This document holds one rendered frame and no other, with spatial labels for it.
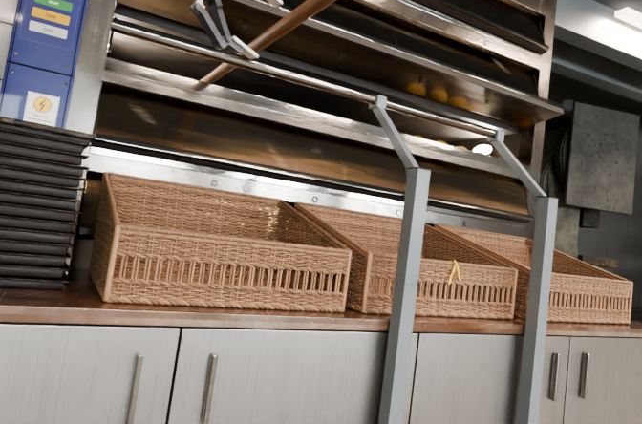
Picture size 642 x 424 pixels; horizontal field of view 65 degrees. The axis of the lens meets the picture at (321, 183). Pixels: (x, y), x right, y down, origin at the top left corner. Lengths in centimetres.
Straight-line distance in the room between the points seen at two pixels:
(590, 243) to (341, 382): 710
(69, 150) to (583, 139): 543
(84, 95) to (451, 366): 124
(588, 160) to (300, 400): 516
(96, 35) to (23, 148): 55
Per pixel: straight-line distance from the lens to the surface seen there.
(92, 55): 160
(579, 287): 189
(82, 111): 157
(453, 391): 147
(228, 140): 164
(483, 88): 209
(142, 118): 159
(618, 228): 863
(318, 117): 178
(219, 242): 111
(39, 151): 116
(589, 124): 612
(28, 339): 104
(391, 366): 127
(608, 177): 619
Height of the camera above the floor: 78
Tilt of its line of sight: 5 degrees up
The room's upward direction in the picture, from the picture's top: 8 degrees clockwise
